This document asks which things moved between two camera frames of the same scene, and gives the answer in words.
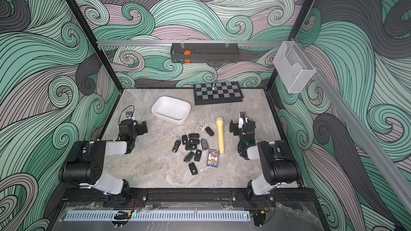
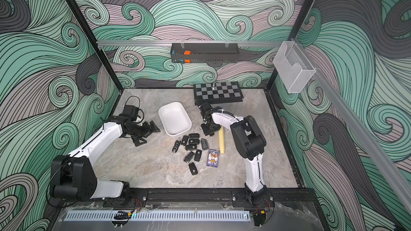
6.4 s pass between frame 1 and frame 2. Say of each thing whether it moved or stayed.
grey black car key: stayed
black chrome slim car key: stayed
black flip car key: stayed
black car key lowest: stayed
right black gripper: moved
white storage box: moved
